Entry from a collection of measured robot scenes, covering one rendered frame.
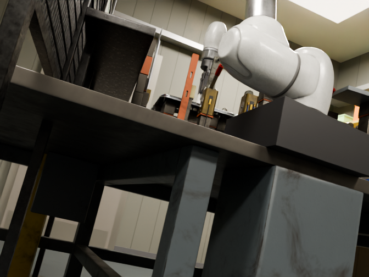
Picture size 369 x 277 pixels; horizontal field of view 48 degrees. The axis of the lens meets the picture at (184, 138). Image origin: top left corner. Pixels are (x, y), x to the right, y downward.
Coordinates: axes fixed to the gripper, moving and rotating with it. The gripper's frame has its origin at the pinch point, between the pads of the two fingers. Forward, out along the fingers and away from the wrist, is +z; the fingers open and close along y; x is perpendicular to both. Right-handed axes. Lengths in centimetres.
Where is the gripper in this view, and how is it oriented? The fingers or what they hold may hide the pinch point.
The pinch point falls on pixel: (200, 100)
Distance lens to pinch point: 199.5
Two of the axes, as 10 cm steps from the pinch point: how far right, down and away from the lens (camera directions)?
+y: -2.2, 1.5, 9.6
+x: -9.5, -2.6, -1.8
